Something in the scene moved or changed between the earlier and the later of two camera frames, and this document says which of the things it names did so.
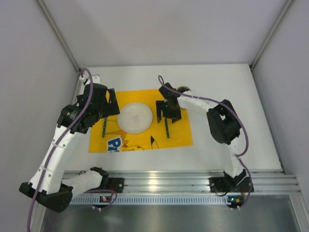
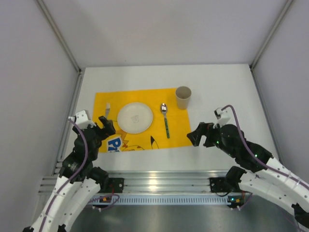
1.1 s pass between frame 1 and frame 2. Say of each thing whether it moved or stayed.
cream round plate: stayed
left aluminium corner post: stayed
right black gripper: moved
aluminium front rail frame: stayed
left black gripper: moved
